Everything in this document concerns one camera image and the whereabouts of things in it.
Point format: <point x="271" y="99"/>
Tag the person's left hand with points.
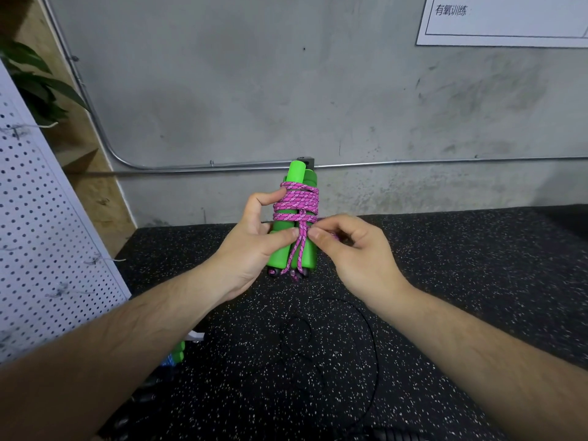
<point x="241" y="252"/>

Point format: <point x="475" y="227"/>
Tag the person's right hand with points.
<point x="367" y="261"/>

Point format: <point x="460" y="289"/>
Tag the white pegboard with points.
<point x="46" y="234"/>

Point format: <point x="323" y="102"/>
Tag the person's right forearm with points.
<point x="496" y="372"/>

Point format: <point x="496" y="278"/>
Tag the person's left forearm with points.
<point x="92" y="372"/>

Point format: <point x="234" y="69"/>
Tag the white pegboard stand foot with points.
<point x="196" y="335"/>

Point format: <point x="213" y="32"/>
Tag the metal pegboard hook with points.
<point x="20" y="130"/>

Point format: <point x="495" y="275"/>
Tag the metal conduit pipe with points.
<point x="413" y="161"/>

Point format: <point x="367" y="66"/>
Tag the green potted plant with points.
<point x="41" y="82"/>

